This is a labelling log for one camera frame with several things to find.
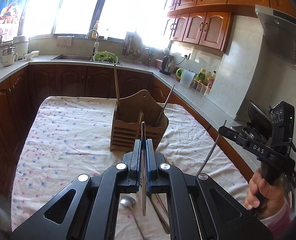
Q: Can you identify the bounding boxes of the green vegetable basin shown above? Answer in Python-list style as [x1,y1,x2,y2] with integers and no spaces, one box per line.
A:
[93,51,119,63]

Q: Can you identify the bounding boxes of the yellow oil bottle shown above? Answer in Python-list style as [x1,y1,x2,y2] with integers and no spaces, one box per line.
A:
[196,68,206,83]

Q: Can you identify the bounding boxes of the person's right hand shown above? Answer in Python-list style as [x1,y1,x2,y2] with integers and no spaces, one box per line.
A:
[244,168,285,219]

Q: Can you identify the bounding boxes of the metal chopstick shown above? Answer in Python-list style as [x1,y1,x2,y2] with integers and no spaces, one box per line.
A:
[155,84,175,127]
[196,132,221,176]

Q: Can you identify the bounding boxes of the kitchen faucet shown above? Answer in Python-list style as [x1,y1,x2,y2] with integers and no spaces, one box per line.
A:
[85,29,99,55]

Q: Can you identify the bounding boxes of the metal table knife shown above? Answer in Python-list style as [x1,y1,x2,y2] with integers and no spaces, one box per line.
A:
[140,121,147,216]

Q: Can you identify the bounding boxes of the white plastic jug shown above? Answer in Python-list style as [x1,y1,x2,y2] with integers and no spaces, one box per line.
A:
[180,69,195,88]

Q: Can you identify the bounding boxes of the dish soap bottle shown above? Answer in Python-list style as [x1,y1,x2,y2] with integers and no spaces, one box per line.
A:
[92,21,99,39]

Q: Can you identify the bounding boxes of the metal spoon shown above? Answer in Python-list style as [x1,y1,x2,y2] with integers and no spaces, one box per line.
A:
[120,196,146,240]

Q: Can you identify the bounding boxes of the black electric kettle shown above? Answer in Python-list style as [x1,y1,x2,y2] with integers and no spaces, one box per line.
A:
[159,55,174,75]

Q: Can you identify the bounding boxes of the wooden utensil holder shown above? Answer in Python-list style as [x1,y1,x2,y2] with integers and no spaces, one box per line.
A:
[110,89,169,152]

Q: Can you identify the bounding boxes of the dark utensil on cloth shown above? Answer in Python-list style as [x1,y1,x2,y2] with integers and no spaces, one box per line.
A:
[149,192,171,234]

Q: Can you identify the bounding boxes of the white dotted tablecloth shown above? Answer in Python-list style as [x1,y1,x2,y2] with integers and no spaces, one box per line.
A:
[11,96,248,229]

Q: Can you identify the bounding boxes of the metal chopstick in holder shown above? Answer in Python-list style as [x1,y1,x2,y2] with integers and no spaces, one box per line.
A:
[155,84,175,127]

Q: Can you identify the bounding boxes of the dish drying rack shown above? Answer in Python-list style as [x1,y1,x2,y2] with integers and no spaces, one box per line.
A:
[121,31,150,63]

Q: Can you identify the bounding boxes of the white multi cooker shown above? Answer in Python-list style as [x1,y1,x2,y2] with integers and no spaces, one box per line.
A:
[12,36,29,60]

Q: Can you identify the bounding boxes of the small glass blender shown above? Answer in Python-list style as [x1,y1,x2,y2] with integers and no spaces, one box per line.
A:
[2,46,18,67]

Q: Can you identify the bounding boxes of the upper wooden cabinets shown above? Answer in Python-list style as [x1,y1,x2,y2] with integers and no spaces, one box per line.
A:
[164,0,296,52]

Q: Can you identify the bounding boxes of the steel range hood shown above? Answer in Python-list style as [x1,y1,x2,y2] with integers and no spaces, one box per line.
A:
[255,4,296,71]

